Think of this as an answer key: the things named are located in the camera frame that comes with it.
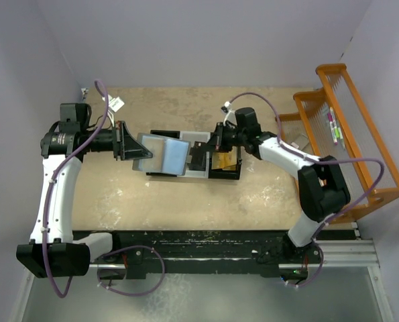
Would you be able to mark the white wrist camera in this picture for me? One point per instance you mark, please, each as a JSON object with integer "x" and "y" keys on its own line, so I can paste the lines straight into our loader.
{"x": 229, "y": 114}
{"x": 115, "y": 104}

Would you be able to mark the grey card holder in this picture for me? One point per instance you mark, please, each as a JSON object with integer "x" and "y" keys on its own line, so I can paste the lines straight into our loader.
{"x": 138, "y": 164}

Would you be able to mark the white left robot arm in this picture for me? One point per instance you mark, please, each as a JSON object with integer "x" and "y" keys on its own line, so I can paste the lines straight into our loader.
{"x": 51, "y": 248}

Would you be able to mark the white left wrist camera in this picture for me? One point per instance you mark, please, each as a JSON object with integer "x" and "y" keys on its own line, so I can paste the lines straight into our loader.
{"x": 115, "y": 104}

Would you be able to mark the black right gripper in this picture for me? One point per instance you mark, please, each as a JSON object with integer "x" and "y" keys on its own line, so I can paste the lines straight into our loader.
{"x": 219, "y": 144}

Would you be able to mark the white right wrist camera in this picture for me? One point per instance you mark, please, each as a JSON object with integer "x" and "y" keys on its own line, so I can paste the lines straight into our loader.
{"x": 229, "y": 114}

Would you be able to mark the green marker pen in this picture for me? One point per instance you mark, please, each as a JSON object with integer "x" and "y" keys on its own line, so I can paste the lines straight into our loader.
{"x": 337, "y": 137}

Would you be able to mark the black cards stack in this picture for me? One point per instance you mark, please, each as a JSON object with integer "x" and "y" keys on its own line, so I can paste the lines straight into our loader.
{"x": 198, "y": 159}

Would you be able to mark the black bin with gold cards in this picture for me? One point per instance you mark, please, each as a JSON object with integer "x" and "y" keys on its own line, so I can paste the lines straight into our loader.
{"x": 224, "y": 174}

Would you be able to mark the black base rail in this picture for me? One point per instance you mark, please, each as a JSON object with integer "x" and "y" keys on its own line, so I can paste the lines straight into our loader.
{"x": 259, "y": 252}

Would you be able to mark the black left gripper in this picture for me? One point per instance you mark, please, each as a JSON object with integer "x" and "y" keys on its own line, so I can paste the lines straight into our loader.
{"x": 125, "y": 147}

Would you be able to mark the gold cards stack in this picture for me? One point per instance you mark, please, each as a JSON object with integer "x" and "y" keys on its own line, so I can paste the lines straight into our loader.
{"x": 224, "y": 160}

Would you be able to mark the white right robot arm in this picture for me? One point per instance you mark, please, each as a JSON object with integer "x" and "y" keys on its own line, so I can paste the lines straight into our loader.
{"x": 322, "y": 188}

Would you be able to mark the pink marker pen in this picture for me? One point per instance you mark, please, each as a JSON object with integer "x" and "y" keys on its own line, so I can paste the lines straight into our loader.
{"x": 332, "y": 123}

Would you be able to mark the orange wooden rack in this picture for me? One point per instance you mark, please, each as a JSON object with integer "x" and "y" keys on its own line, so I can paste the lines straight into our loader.
{"x": 361, "y": 136}

